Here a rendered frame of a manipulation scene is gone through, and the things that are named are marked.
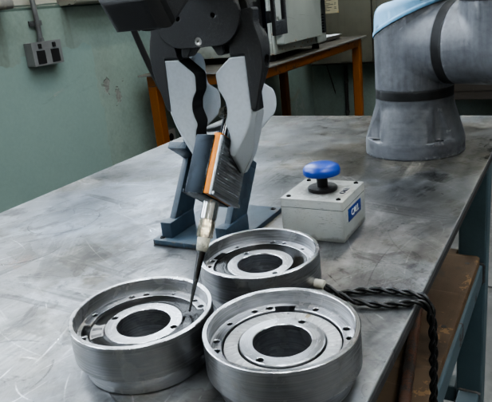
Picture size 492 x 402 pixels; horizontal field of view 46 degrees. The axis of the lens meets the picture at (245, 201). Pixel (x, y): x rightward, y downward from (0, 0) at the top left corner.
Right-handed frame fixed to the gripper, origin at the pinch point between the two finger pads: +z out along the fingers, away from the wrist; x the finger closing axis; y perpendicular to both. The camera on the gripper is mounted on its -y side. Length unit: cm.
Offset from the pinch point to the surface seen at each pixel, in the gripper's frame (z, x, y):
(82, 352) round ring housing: 9.7, 3.9, -14.0
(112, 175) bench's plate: 13, 41, 32
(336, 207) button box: 9.3, -3.8, 14.9
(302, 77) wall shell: 49, 156, 380
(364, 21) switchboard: 10, 104, 374
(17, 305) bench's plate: 13.1, 20.1, -6.3
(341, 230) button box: 11.8, -4.3, 14.9
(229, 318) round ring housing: 10.1, -3.3, -6.5
